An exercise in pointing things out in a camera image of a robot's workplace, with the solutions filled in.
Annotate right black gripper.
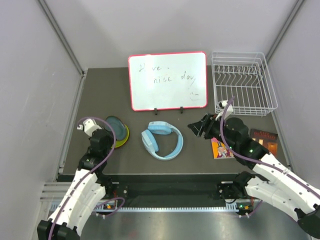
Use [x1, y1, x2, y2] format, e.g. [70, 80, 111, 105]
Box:
[188, 113, 237, 151]

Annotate lime green plate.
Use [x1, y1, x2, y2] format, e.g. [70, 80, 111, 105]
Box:
[111, 123, 130, 148]

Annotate dark green plate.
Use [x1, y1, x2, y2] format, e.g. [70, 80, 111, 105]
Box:
[105, 115, 127, 141]

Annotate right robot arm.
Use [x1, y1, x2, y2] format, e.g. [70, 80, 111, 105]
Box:
[187, 114, 320, 239]

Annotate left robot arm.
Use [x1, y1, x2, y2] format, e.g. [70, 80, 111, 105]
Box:
[36, 129, 116, 240]

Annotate Roald Dahl orange book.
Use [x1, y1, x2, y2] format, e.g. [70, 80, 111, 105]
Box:
[211, 138, 234, 159]

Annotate blue headphones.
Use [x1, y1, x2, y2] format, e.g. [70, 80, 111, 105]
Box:
[141, 121, 184, 162]

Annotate red framed whiteboard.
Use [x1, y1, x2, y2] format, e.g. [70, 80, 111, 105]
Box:
[128, 51, 208, 112]

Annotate dark brown book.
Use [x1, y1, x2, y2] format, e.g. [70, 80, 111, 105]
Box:
[250, 128, 278, 157]

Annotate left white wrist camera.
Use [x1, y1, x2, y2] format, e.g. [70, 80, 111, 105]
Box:
[76, 118, 102, 137]

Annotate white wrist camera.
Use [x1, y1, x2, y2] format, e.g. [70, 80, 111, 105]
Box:
[76, 118, 102, 137]
[215, 100, 234, 121]

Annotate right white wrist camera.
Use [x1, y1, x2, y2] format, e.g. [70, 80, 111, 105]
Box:
[215, 100, 234, 121]

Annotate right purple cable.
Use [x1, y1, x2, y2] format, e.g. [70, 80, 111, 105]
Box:
[219, 96, 320, 218]

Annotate purple cable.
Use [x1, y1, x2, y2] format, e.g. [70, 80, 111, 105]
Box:
[219, 96, 320, 218]
[49, 116, 127, 240]

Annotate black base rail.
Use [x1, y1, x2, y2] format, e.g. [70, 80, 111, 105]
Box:
[97, 173, 238, 211]

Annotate white wire dish rack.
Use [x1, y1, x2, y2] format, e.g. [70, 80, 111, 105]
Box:
[211, 51, 278, 116]

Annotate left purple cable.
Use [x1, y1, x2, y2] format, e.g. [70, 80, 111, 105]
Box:
[49, 116, 127, 240]

